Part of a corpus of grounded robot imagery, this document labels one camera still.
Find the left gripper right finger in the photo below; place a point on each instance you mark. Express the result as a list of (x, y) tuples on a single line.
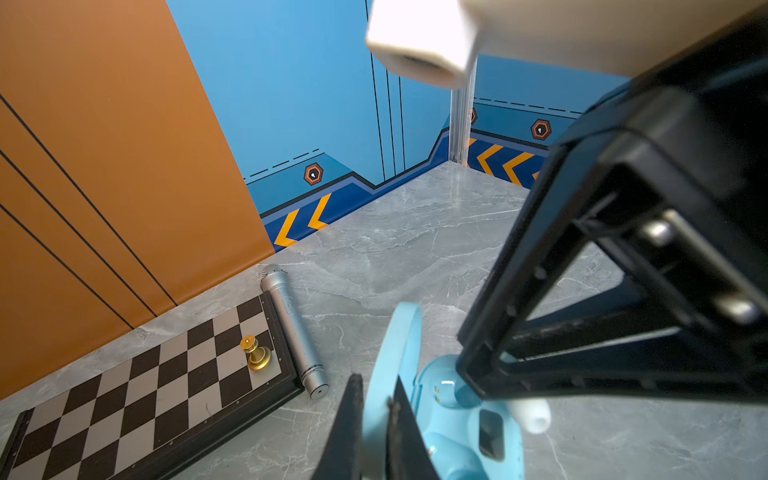
[(406, 454)]

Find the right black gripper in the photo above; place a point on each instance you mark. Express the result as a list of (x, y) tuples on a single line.
[(638, 266)]

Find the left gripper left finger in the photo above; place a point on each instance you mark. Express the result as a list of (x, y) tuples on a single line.
[(341, 457)]

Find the blue earbud case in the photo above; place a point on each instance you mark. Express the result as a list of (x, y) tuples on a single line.
[(464, 437)]

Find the blue earbud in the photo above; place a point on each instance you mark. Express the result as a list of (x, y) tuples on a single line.
[(532, 414)]

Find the gold chess piece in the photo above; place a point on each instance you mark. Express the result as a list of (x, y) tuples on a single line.
[(258, 356)]

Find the black white chessboard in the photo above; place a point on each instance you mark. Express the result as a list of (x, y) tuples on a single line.
[(153, 415)]

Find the silver microphone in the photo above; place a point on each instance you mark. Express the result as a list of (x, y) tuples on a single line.
[(309, 366)]

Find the right aluminium corner post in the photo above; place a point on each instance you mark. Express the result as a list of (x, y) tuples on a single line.
[(461, 119)]

